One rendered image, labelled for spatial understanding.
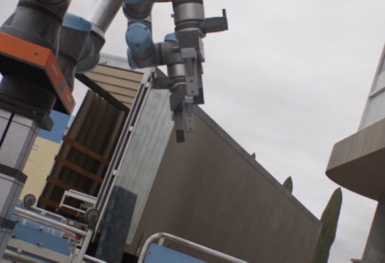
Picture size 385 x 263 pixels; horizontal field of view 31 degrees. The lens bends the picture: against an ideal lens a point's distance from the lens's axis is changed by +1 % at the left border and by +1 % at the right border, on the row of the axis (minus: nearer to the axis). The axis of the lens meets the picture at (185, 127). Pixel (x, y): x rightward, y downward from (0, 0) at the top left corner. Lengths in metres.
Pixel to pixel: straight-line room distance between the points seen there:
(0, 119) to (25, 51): 0.26
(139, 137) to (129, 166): 0.51
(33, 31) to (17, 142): 0.31
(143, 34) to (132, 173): 9.82
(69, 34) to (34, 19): 0.38
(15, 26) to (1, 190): 0.41
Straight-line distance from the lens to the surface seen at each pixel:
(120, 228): 11.52
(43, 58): 1.63
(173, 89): 2.12
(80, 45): 2.07
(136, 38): 2.01
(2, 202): 1.78
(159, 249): 3.29
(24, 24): 1.68
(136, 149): 11.68
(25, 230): 5.08
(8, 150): 1.81
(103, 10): 2.22
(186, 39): 1.57
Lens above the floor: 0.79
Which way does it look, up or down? 11 degrees up
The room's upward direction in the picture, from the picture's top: 20 degrees clockwise
